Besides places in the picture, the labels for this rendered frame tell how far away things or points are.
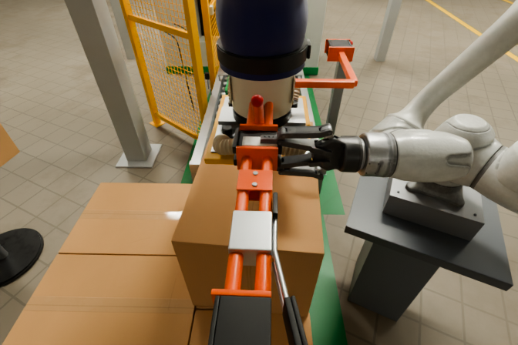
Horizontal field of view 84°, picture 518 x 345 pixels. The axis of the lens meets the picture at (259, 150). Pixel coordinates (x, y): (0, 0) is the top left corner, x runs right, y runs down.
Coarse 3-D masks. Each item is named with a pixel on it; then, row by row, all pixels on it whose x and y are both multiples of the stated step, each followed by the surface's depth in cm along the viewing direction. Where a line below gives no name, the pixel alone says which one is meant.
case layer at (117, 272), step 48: (96, 192) 142; (144, 192) 142; (96, 240) 121; (144, 240) 121; (48, 288) 106; (96, 288) 106; (144, 288) 106; (48, 336) 94; (96, 336) 94; (144, 336) 94; (192, 336) 94
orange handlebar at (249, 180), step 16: (304, 80) 81; (320, 80) 81; (336, 80) 81; (352, 80) 81; (272, 112) 70; (272, 160) 57; (240, 176) 52; (256, 176) 52; (272, 176) 52; (240, 192) 49; (256, 192) 52; (240, 208) 47; (240, 256) 40; (256, 256) 41; (240, 272) 39; (256, 272) 39; (224, 288) 37; (256, 288) 37
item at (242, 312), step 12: (216, 300) 34; (228, 300) 34; (240, 300) 34; (252, 300) 34; (264, 300) 34; (216, 312) 33; (228, 312) 33; (240, 312) 33; (252, 312) 33; (264, 312) 33; (216, 324) 32; (228, 324) 32; (240, 324) 32; (252, 324) 32; (264, 324) 32; (216, 336) 31; (228, 336) 31; (240, 336) 31; (252, 336) 31; (264, 336) 31
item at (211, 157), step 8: (224, 96) 99; (224, 104) 94; (216, 120) 88; (216, 128) 85; (224, 128) 79; (232, 128) 84; (232, 136) 81; (208, 144) 79; (208, 152) 76; (216, 152) 76; (208, 160) 74; (216, 160) 74; (224, 160) 74; (232, 160) 74
